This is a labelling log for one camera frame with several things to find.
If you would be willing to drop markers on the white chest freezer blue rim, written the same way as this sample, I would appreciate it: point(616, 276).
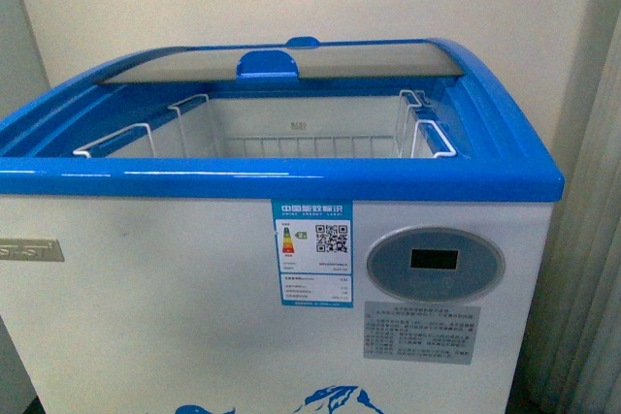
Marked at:
point(169, 299)

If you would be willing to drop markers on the blue energy label sticker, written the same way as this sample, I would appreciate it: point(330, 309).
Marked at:
point(314, 251)

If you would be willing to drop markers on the glass sliding freezer lid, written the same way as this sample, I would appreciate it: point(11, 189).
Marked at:
point(301, 58)

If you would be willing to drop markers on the grey oval control panel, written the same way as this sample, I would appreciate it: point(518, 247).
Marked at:
point(434, 265)

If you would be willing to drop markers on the grey instruction sticker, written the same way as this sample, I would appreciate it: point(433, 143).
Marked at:
point(420, 332)

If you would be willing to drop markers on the silver brand nameplate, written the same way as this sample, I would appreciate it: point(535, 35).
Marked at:
point(31, 250)

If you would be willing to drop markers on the white wire freezer basket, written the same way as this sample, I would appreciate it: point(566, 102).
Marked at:
point(200, 126)

